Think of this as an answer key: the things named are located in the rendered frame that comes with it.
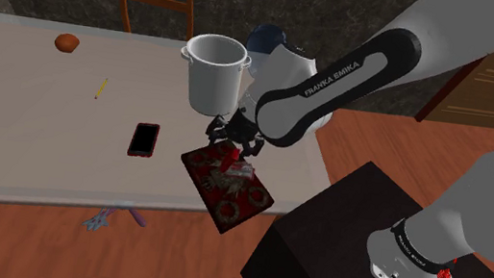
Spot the red and white small box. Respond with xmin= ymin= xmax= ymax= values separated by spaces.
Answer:
xmin=217 ymin=145 xmax=259 ymax=183

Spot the wooden chair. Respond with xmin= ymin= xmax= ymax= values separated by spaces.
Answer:
xmin=107 ymin=0 xmax=198 ymax=43

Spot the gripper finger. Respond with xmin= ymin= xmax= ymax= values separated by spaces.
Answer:
xmin=235 ymin=134 xmax=268 ymax=164
xmin=203 ymin=113 xmax=233 ymax=149

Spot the yellow pencil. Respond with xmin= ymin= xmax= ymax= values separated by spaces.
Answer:
xmin=93 ymin=75 xmax=111 ymax=102

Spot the dark robot stand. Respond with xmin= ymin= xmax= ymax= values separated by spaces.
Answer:
xmin=238 ymin=146 xmax=494 ymax=278

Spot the pale table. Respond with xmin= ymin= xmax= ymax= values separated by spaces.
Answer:
xmin=0 ymin=11 xmax=349 ymax=250

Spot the brown round fruit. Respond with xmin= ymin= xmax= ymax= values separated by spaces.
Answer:
xmin=53 ymin=31 xmax=83 ymax=56

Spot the black phone with red case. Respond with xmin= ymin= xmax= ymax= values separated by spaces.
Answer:
xmin=125 ymin=120 xmax=161 ymax=161

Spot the blue purple pronged object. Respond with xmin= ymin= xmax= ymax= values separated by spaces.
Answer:
xmin=80 ymin=202 xmax=150 ymax=240

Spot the dark blue round object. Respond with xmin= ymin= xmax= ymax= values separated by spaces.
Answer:
xmin=244 ymin=21 xmax=289 ymax=60

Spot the white cooking pot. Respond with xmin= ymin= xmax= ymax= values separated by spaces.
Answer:
xmin=172 ymin=30 xmax=257 ymax=122

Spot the dark red patterned book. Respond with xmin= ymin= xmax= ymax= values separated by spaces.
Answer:
xmin=171 ymin=135 xmax=283 ymax=241

